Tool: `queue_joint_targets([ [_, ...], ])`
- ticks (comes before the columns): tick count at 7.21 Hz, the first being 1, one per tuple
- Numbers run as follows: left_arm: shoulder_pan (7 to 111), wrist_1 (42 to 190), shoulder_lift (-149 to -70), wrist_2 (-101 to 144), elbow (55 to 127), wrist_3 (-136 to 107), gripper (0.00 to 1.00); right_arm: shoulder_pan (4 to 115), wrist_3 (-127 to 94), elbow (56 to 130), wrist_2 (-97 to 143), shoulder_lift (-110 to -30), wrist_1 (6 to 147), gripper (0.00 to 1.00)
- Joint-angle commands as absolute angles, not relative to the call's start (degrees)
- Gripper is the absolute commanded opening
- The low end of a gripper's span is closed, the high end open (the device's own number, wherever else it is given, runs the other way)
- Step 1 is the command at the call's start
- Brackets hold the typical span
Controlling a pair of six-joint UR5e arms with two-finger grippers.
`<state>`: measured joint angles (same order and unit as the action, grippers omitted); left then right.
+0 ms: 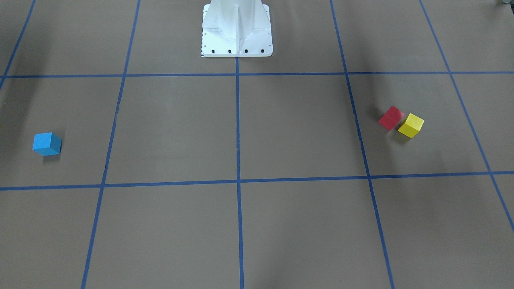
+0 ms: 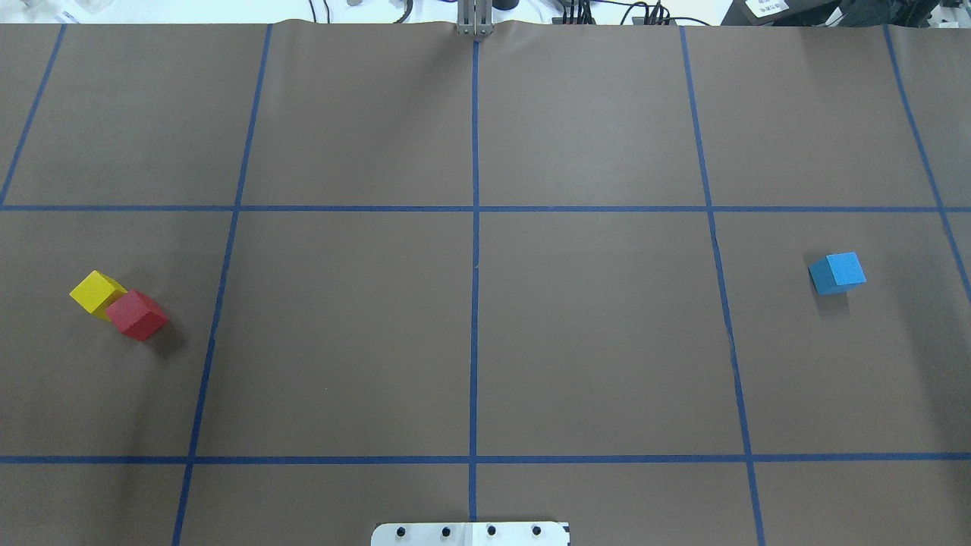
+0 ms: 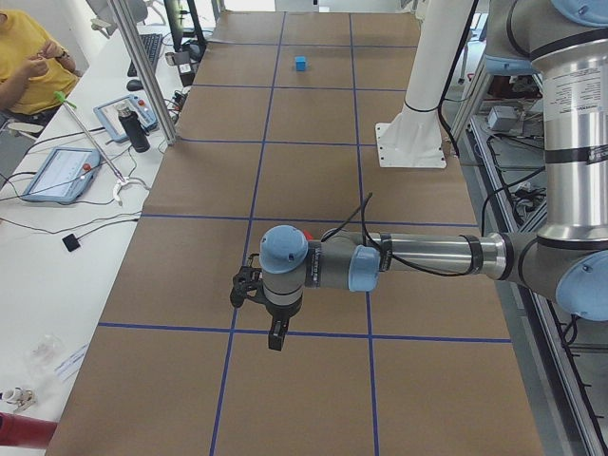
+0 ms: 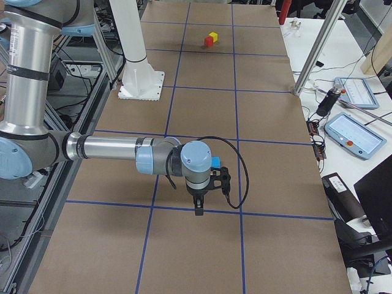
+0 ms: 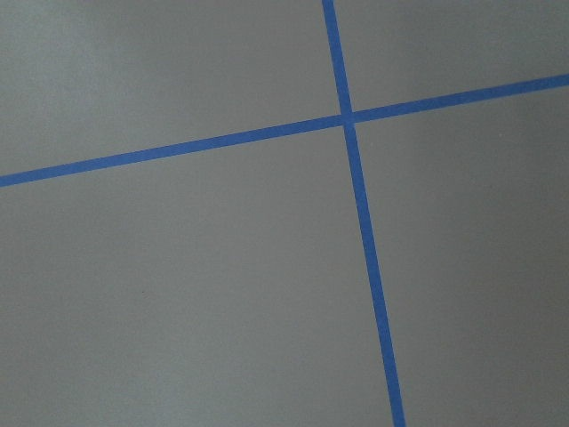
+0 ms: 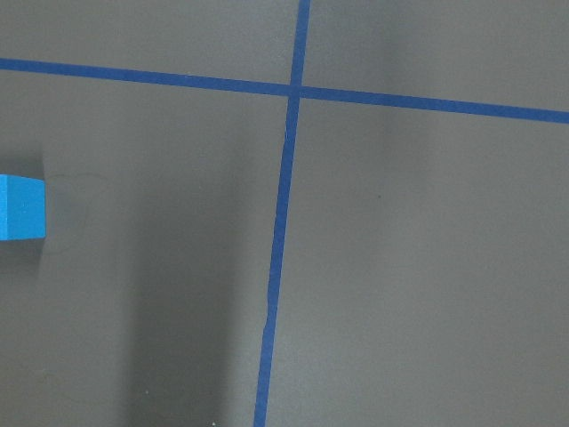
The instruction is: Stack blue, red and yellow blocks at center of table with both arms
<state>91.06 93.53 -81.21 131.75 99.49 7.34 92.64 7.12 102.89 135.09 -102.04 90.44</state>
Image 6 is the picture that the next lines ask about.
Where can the blue wooden block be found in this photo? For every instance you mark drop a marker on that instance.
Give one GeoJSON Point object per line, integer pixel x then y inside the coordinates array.
{"type": "Point", "coordinates": [22, 208]}

